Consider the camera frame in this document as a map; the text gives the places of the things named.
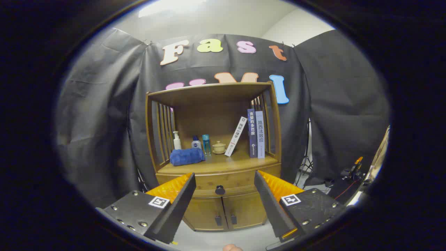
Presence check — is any black tripod stand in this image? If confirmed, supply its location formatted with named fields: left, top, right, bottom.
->
left=294, top=119, right=314, bottom=187

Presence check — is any wooden cabinet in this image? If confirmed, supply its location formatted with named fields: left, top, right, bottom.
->
left=145, top=81, right=282, bottom=232

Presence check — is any dark blue book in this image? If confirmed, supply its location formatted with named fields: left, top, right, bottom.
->
left=247, top=108, right=258, bottom=158

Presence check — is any black backdrop cloth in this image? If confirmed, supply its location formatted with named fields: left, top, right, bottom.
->
left=56, top=28, right=390, bottom=210

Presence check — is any red cable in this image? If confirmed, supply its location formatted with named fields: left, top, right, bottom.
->
left=334, top=180, right=359, bottom=201

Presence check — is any blue folded towel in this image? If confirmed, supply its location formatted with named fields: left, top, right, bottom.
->
left=170, top=148, right=206, bottom=166

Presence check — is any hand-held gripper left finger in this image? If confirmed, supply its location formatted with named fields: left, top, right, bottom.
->
left=96, top=172, right=197, bottom=244

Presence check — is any wooden cabinet door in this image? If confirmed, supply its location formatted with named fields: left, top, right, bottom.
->
left=222, top=191, right=268, bottom=229
left=183, top=196, right=229, bottom=231

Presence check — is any wooden drawer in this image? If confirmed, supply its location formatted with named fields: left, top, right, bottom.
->
left=156, top=164, right=281, bottom=198

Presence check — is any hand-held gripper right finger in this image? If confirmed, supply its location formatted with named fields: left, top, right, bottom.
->
left=254, top=170, right=348, bottom=243

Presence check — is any light purple book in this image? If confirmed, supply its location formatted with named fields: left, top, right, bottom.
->
left=255, top=111, right=266, bottom=159

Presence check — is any white book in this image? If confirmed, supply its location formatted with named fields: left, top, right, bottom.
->
left=225, top=116, right=248, bottom=157

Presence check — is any wooden countertop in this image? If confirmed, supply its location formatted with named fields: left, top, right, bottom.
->
left=159, top=150, right=279, bottom=175

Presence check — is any black orange clamp tool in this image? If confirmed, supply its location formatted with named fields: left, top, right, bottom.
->
left=340, top=157, right=373, bottom=183

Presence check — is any light wooden board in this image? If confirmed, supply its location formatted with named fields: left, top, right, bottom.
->
left=369, top=126, right=390, bottom=182

